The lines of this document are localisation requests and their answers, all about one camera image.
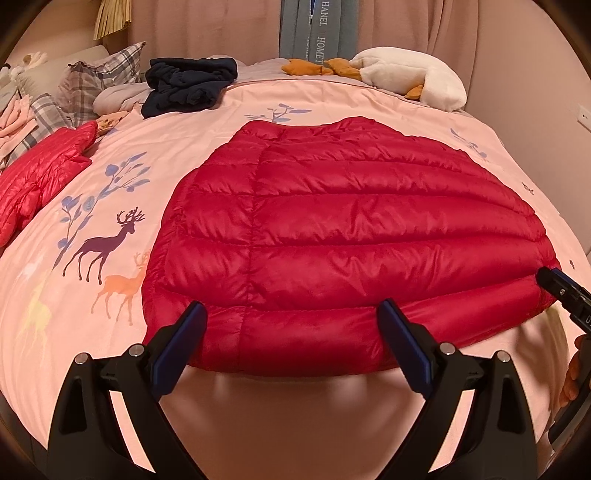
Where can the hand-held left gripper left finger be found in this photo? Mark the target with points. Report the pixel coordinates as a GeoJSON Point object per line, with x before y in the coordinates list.
{"type": "Point", "coordinates": [182, 341]}

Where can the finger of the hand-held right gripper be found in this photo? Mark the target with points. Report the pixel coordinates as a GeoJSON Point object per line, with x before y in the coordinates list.
{"type": "Point", "coordinates": [565, 293]}

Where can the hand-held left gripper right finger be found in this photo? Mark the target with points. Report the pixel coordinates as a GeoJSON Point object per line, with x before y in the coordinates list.
{"type": "Point", "coordinates": [406, 341]}

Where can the red down jacket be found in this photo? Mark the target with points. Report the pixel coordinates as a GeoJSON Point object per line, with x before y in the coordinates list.
{"type": "Point", "coordinates": [346, 230]}

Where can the person's right hand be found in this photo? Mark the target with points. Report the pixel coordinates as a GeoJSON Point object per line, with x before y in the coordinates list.
{"type": "Point", "coordinates": [572, 374]}

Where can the pink deer printed blanket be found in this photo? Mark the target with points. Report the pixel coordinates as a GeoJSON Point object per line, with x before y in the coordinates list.
{"type": "Point", "coordinates": [184, 134]}

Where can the bright red puffer jacket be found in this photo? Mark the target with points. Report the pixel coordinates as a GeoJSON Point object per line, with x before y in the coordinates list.
{"type": "Point", "coordinates": [41, 170]}

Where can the small tan plush toy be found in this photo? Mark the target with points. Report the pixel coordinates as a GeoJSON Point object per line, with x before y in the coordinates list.
{"type": "Point", "coordinates": [111, 123]}

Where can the grey cloth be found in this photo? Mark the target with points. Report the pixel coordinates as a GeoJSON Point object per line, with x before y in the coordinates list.
{"type": "Point", "coordinates": [117, 97]}

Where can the navy blue garment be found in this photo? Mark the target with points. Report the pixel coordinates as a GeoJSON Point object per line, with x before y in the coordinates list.
{"type": "Point", "coordinates": [189, 83]}

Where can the small grey plaid pillow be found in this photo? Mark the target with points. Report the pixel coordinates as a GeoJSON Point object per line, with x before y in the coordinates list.
{"type": "Point", "coordinates": [48, 115]}

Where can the white goose plush toy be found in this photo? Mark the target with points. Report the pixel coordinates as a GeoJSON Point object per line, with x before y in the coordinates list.
{"type": "Point", "coordinates": [406, 74]}

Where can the large grey plaid pillow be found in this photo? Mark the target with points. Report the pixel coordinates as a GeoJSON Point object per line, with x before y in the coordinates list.
{"type": "Point", "coordinates": [101, 78]}

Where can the pink clothing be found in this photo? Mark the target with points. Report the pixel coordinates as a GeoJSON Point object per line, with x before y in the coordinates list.
{"type": "Point", "coordinates": [16, 120]}

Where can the pink curtain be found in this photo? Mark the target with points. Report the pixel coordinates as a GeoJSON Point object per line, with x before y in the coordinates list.
{"type": "Point", "coordinates": [415, 23]}
{"type": "Point", "coordinates": [207, 27]}

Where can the white plush toys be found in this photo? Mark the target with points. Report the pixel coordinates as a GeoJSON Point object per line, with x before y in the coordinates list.
{"type": "Point", "coordinates": [23, 64]}

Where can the blue printed curtain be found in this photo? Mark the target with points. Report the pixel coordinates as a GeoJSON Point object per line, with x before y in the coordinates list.
{"type": "Point", "coordinates": [318, 27]}

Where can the yellow tassel hanging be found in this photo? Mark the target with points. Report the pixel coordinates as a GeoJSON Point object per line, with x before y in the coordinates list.
{"type": "Point", "coordinates": [113, 21]}

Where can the white wall socket strip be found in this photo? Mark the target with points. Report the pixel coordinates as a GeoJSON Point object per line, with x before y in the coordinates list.
{"type": "Point", "coordinates": [585, 114]}

